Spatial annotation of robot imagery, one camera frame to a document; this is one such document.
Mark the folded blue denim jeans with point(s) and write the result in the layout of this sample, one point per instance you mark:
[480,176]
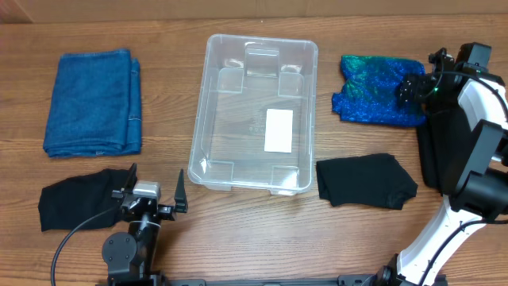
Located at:
[96,106]

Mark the white label in bin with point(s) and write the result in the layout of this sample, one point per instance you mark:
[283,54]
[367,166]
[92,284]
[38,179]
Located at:
[278,131]

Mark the clear plastic storage bin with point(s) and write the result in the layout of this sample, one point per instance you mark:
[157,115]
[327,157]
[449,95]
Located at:
[242,78]

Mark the blue green sequin cloth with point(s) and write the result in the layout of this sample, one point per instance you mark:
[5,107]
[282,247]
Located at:
[369,94]

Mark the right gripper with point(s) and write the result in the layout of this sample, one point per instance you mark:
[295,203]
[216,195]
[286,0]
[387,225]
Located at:
[409,90]

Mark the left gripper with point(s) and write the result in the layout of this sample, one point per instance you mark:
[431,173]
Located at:
[181,200]

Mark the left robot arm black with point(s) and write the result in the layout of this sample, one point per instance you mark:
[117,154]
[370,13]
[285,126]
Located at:
[129,255]

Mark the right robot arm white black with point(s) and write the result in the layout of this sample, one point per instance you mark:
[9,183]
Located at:
[474,194]

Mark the small black cloth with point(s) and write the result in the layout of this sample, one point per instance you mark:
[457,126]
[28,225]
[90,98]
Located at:
[376,180]

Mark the large black garment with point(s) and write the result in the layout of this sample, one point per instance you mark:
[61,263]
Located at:
[439,138]

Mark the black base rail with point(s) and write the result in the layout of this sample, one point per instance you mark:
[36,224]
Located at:
[343,280]

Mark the black cloth at left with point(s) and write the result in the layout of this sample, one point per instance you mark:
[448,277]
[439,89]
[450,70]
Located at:
[66,204]

